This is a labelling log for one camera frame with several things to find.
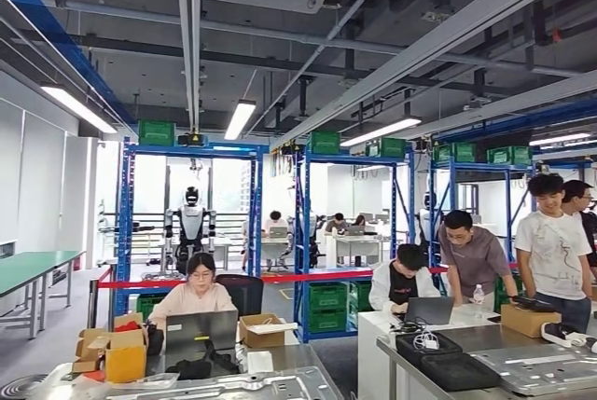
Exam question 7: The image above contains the blue steel shelf rack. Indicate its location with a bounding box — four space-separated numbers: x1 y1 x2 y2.
292 146 417 344
428 159 536 299
114 137 270 319
531 159 597 214

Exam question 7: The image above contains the steel workbench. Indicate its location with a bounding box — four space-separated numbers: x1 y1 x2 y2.
0 341 346 400
375 323 597 400

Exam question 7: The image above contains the silver black humanoid robot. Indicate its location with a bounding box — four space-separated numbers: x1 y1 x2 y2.
162 186 217 276
285 212 328 269
416 191 437 245

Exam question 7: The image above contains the white desk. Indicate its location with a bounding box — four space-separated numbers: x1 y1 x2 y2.
258 235 291 263
325 233 383 268
357 303 502 400

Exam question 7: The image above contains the long ceiling light strip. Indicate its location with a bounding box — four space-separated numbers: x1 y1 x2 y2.
528 131 592 148
39 83 118 136
223 98 257 143
340 115 423 149

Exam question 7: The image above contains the red barrier tape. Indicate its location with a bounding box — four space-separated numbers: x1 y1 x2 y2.
97 266 450 291

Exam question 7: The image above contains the black office chair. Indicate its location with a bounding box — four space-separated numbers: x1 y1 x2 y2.
214 273 266 319

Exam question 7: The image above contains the small white box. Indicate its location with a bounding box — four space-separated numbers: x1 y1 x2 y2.
246 350 275 376

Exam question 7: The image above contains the stamped sheet metal panel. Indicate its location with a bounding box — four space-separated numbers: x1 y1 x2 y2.
39 365 345 400
469 342 597 400

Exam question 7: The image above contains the black plastic panel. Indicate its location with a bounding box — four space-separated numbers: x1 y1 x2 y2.
395 330 463 369
420 352 503 393

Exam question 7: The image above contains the wide grey ceiling beam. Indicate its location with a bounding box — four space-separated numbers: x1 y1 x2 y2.
269 0 597 153

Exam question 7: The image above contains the yellow cardboard box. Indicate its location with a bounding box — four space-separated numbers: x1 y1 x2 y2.
104 343 147 385

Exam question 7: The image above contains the open brown cardboard box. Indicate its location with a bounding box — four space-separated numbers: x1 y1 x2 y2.
71 312 149 377

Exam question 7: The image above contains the black tablet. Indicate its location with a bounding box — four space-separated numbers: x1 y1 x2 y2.
511 296 557 314

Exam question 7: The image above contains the long green top table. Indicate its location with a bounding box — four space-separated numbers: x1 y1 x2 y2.
0 250 87 341

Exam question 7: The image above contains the black and white device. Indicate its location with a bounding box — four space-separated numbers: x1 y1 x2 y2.
540 322 597 354

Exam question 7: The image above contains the grey ceiling hoist rail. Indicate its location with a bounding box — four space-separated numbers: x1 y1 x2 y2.
174 0 203 136

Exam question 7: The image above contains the white charger with cable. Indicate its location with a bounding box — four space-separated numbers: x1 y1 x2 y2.
411 330 440 352

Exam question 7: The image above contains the steel barrier post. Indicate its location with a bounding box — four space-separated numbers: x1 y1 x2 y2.
87 278 100 332

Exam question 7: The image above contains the grey coiled hose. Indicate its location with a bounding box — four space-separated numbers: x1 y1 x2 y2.
0 373 48 400

